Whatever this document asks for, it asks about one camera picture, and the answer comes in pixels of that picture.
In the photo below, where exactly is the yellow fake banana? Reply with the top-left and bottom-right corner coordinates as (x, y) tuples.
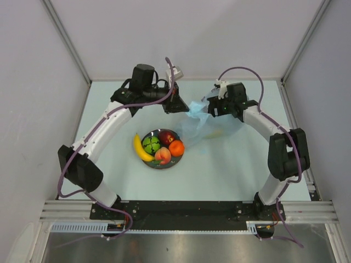
(133, 134), (155, 162)

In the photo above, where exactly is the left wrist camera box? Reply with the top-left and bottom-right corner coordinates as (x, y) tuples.
(166, 66), (184, 85)

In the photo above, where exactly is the orange fake mandarin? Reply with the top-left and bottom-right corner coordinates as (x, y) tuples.
(168, 140), (185, 157)

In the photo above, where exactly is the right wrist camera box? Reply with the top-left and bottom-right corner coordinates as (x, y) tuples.
(215, 79), (229, 100)

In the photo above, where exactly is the green fake watermelon ball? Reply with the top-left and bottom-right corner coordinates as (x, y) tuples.
(142, 136), (161, 155)

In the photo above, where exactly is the corner aluminium post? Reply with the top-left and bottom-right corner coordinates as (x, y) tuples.
(40, 0), (92, 88)
(280, 0), (332, 84)

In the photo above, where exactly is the dark blue ceramic plate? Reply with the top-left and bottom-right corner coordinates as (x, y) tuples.
(140, 129), (183, 170)

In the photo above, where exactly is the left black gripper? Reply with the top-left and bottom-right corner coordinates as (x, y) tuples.
(143, 80), (189, 115)

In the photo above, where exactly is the red fake apple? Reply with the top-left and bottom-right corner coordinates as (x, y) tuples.
(157, 130), (176, 146)

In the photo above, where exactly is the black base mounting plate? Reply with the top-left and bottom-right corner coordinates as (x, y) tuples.
(89, 199), (286, 231)

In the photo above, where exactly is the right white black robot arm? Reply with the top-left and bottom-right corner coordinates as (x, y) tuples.
(207, 80), (310, 220)

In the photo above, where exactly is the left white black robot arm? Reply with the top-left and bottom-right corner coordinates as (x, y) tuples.
(58, 63), (189, 219)

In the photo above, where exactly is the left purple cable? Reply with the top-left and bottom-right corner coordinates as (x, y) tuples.
(57, 56), (176, 206)

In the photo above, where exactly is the aluminium frame rail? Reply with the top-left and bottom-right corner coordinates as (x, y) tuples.
(39, 200), (339, 224)

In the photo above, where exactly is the orange fake peach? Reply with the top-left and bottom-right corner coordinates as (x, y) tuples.
(155, 147), (172, 165)

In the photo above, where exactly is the light blue printed plastic bag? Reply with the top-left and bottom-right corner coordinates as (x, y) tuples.
(174, 90), (243, 147)

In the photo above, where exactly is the left corner aluminium post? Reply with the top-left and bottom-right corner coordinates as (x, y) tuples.
(40, 0), (92, 88)

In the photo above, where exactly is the right corner aluminium post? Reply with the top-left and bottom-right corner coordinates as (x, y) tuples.
(280, 0), (332, 84)

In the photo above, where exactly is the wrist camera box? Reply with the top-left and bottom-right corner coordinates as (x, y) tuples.
(215, 79), (229, 100)
(166, 66), (184, 85)

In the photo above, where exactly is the white slotted cable duct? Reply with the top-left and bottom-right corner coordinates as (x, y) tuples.
(51, 222), (257, 235)

